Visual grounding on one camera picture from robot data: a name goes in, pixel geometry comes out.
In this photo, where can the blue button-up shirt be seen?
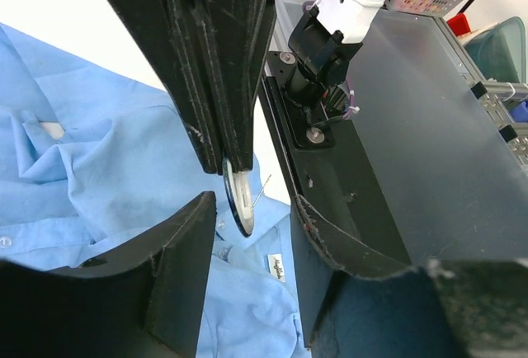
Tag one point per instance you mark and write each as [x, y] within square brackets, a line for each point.
[91, 159]

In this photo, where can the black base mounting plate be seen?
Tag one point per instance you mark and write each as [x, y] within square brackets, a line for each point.
[338, 207]

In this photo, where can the round blue badge pin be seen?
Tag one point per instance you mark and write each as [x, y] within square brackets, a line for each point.
[239, 196]

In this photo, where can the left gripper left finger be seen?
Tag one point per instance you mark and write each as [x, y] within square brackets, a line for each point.
[143, 298]

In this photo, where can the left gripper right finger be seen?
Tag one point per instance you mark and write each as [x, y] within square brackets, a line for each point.
[357, 302]

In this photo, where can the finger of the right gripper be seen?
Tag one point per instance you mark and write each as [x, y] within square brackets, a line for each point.
[161, 30]
[237, 37]

